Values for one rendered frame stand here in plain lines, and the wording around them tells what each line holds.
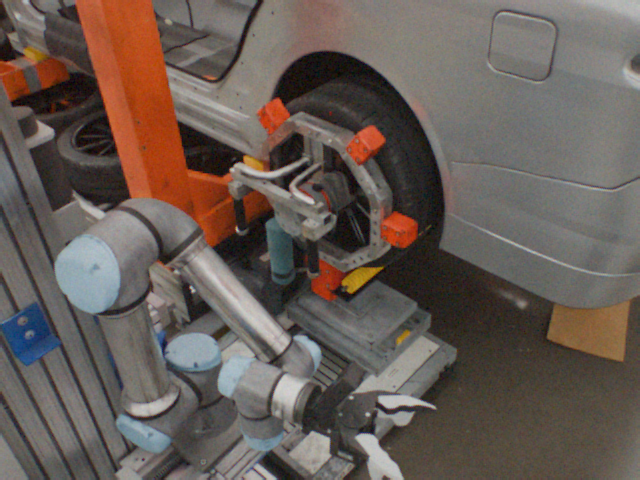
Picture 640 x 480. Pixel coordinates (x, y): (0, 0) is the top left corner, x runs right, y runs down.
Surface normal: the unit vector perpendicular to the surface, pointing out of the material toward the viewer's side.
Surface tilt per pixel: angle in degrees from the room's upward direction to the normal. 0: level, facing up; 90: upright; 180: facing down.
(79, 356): 90
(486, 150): 90
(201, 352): 8
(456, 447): 0
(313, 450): 0
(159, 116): 90
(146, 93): 90
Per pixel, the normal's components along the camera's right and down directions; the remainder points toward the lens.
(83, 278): -0.45, 0.46
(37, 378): 0.75, 0.38
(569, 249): -0.61, 0.52
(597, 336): -0.02, -0.79
